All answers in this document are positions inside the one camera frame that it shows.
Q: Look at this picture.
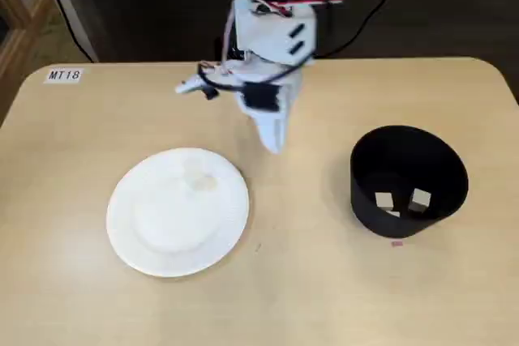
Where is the white MT18 label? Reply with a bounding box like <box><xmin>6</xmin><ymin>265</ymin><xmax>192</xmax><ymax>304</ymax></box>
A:
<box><xmin>43</xmin><ymin>68</ymin><xmax>84</xmax><ymax>84</ymax></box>

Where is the red servo wire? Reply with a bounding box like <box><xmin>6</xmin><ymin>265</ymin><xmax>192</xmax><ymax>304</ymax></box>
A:
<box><xmin>242</xmin><ymin>0</ymin><xmax>344</xmax><ymax>17</ymax></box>

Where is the black power cable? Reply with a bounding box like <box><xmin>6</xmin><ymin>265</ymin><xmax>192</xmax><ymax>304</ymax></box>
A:
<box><xmin>315</xmin><ymin>0</ymin><xmax>407</xmax><ymax>59</ymax></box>

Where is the white paper plate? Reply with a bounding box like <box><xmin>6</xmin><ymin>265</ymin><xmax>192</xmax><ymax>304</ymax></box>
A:
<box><xmin>105</xmin><ymin>147</ymin><xmax>250</xmax><ymax>279</ymax></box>

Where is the black pot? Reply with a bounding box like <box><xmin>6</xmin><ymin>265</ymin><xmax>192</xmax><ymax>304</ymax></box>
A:
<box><xmin>349</xmin><ymin>124</ymin><xmax>470</xmax><ymax>240</ymax></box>

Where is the thin black cable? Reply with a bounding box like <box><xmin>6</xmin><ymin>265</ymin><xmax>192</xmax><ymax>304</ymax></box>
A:
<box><xmin>34</xmin><ymin>0</ymin><xmax>94</xmax><ymax>62</ymax></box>

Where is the wooden shelf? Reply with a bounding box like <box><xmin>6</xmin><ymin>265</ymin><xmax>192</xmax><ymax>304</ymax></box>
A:
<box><xmin>0</xmin><ymin>0</ymin><xmax>54</xmax><ymax>124</ymax></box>

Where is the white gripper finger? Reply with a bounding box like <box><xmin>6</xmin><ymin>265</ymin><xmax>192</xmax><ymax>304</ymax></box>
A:
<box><xmin>251</xmin><ymin>116</ymin><xmax>282</xmax><ymax>156</ymax></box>
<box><xmin>279</xmin><ymin>114</ymin><xmax>292</xmax><ymax>156</ymax></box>

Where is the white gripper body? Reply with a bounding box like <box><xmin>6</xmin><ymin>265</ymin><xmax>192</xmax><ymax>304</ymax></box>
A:
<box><xmin>235</xmin><ymin>9</ymin><xmax>318</xmax><ymax>119</ymax></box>

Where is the black camera cable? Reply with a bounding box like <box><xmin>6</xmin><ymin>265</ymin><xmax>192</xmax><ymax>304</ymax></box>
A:
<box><xmin>198</xmin><ymin>58</ymin><xmax>309</xmax><ymax>94</ymax></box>

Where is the grey metal post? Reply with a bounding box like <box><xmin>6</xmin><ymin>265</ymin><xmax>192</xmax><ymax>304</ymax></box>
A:
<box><xmin>36</xmin><ymin>0</ymin><xmax>101</xmax><ymax>63</ymax></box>

